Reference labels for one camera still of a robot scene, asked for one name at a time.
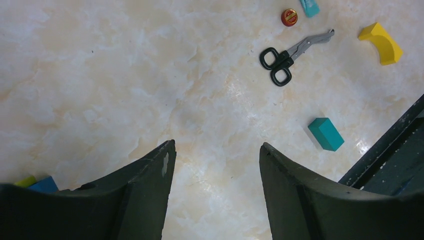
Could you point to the colourful toy brick block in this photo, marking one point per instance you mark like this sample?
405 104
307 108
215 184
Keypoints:
45 185

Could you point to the yellow curved plastic piece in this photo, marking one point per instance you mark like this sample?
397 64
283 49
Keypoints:
389 51

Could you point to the small red round cap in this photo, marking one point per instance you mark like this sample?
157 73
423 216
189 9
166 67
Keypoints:
289 17

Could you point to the teal rectangular block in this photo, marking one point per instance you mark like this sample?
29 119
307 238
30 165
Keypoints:
326 134

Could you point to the teal sachet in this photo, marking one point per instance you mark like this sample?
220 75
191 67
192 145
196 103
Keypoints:
310 8

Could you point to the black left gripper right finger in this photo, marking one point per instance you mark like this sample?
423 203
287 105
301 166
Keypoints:
304 205

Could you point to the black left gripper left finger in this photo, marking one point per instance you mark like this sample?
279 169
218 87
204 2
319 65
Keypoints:
128 204

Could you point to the black handled bandage shears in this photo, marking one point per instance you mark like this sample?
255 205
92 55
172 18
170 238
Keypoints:
285 59

